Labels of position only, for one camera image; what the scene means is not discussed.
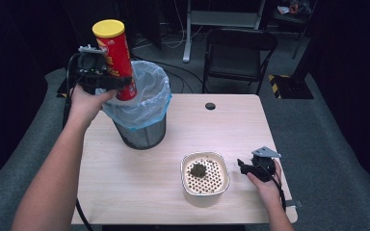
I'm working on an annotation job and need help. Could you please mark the dark cart with clutter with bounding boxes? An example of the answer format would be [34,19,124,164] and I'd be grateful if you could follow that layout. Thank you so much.
[269,0,320,61]

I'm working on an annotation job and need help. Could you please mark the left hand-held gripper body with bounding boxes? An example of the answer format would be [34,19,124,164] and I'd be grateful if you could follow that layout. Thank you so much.
[75,44,123,96]

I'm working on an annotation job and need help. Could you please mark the black folding chair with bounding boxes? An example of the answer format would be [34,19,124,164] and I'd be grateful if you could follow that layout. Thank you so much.
[201,27,279,96]

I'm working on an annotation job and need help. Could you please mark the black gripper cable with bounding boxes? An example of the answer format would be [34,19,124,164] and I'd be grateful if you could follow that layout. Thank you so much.
[260,159,287,212]
[61,52,94,231]

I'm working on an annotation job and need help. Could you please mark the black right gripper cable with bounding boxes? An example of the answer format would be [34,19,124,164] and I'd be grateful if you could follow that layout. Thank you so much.
[260,159,287,212]

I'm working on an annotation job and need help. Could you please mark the blue plastic bin liner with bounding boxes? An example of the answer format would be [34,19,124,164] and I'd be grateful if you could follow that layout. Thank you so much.
[100,60,173,131]

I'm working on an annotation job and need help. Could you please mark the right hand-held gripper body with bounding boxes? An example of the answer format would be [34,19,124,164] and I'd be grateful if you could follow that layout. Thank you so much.
[251,145,282,183]

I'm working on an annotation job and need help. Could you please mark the person's left hand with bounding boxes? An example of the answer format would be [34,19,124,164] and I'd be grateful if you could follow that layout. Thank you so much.
[67,84,118,129]

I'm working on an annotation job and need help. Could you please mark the dark wet tea leaves clump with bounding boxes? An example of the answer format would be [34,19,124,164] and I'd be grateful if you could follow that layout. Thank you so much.
[189,161,208,179]

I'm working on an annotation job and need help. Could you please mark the black floor cables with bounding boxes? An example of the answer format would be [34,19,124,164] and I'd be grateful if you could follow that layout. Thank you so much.
[130,55,207,94]

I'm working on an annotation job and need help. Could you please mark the cream square strainer container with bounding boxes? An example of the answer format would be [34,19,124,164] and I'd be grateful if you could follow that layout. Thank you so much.
[179,150,231,208]

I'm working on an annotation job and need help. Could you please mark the grey metal table bracket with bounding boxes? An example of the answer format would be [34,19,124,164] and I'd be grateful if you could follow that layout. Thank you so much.
[284,198,304,209]

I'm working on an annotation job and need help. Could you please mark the black mesh trash can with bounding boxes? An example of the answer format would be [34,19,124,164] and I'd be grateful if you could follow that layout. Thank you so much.
[112,113,168,151]

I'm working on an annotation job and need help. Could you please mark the black hazard-striped floor plate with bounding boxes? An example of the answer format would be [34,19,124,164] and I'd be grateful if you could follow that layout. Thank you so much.
[56,74,78,100]
[267,73,315,100]

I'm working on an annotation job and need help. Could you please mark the grey metal desk frame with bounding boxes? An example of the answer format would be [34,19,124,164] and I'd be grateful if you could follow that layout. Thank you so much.
[181,0,267,64]

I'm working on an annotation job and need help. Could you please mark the person's right hand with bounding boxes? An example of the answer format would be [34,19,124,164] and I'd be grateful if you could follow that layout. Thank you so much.
[246,159,283,207]

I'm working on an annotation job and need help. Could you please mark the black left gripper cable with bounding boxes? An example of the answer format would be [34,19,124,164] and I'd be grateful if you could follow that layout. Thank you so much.
[61,52,94,231]

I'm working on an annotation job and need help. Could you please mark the red chips can yellow lid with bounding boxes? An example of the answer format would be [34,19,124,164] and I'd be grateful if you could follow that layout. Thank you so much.
[91,18,139,102]

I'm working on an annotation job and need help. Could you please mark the white floor cables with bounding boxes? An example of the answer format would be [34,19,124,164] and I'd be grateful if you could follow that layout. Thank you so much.
[159,0,204,50]

